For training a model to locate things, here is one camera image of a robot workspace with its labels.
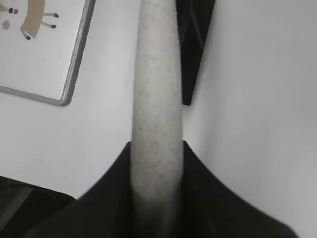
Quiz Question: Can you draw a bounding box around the white grey-rimmed cutting board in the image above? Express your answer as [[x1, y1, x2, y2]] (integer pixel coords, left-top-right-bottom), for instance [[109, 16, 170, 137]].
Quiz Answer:
[[0, 0, 95, 106]]

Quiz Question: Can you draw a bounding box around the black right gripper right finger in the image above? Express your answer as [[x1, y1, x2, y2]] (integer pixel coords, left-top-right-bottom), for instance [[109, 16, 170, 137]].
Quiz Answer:
[[178, 142, 297, 238]]

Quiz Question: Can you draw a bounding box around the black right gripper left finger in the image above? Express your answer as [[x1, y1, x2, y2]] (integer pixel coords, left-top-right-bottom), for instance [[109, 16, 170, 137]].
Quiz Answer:
[[25, 142, 134, 238]]

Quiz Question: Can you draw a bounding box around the black knife holder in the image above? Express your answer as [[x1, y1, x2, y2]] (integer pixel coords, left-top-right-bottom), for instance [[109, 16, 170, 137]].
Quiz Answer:
[[175, 0, 215, 106]]

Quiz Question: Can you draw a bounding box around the speckled white knife handle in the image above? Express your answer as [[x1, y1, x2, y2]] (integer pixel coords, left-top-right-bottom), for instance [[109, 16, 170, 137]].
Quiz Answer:
[[131, 0, 183, 201]]

